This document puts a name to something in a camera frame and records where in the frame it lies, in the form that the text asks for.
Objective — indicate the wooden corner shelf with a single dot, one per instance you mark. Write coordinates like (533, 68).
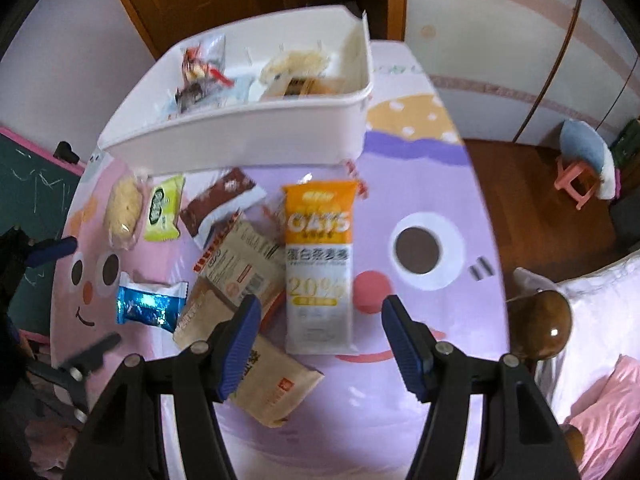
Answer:
(380, 0)

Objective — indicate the white pillow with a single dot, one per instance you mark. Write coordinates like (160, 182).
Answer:
(595, 320)

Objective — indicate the floral wardrobe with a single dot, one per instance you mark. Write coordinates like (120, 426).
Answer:
(500, 35)

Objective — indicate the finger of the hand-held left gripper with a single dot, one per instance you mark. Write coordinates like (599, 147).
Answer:
(50, 251)
(75, 372)

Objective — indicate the white plastic bin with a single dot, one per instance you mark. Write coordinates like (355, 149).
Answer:
(240, 135)

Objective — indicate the beige packet red stripe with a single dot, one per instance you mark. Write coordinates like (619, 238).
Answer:
(240, 265)

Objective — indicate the pink stool with cushion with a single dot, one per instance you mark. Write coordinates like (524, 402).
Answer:
(582, 147)

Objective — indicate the black box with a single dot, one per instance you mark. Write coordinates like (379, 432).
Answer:
(627, 225)

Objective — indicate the green box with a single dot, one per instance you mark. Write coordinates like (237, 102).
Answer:
(627, 145)

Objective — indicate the green chalkboard pink easel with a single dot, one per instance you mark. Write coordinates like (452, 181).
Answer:
(30, 185)

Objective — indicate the clear packet round cracker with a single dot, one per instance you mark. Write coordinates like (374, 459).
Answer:
(122, 207)

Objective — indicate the wooden bedpost knob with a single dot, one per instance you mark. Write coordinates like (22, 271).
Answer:
(542, 325)

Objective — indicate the black easel knob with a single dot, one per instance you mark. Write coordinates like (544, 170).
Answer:
(66, 152)

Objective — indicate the beige biscuit packet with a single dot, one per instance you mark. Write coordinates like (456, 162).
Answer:
(280, 382)

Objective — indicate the cartoon printed tablecloth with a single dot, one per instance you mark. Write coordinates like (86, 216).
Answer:
(425, 185)

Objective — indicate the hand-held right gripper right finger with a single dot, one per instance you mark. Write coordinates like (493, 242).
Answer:
(406, 347)

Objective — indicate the small green yellow packet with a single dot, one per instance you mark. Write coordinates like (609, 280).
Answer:
(162, 207)

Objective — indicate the orange white oat bar packet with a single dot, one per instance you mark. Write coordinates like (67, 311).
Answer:
(317, 267)

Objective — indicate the pink bedding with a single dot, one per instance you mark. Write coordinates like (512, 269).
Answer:
(610, 410)

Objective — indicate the red orange snack packet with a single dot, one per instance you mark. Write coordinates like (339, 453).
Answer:
(200, 62)

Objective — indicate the pink plastic stool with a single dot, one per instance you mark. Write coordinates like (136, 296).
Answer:
(575, 182)

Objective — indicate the clear packet yellow puffs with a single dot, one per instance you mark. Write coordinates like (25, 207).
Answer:
(295, 62)

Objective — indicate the yellow pastry ball packet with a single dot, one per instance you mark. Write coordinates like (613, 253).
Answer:
(305, 86)

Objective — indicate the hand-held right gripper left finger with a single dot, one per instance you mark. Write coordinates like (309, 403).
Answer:
(240, 347)

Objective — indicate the small shiny blue packet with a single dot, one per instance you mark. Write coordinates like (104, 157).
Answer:
(147, 305)

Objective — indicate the brown white packet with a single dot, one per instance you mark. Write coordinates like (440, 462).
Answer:
(222, 205)

